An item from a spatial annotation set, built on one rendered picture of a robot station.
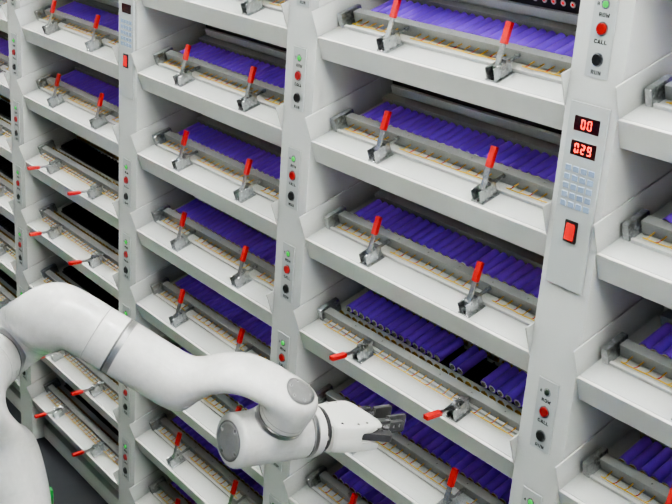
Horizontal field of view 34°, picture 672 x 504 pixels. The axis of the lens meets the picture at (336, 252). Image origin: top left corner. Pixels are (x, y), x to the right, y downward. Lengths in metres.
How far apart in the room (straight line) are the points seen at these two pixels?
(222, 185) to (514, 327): 0.89
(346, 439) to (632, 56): 0.71
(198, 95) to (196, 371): 0.97
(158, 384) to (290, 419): 0.20
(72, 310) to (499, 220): 0.67
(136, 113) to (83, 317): 1.14
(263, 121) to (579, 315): 0.86
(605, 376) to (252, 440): 0.54
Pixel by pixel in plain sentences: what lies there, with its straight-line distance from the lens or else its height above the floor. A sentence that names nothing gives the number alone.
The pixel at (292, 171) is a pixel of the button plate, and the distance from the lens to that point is 2.16.
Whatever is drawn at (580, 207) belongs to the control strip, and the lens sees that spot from 1.62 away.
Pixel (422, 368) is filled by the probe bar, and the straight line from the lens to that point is 2.02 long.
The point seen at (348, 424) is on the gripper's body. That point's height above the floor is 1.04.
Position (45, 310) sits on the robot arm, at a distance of 1.64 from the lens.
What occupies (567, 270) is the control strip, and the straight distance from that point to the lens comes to 1.66.
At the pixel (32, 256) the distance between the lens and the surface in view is 3.49.
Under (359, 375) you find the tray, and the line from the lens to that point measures 2.11.
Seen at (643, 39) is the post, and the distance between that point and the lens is 1.58.
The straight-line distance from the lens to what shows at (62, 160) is 3.24.
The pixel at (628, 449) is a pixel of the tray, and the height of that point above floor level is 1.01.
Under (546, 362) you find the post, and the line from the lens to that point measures 1.73.
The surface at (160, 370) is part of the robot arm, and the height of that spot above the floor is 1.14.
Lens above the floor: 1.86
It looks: 20 degrees down
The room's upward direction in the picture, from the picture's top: 4 degrees clockwise
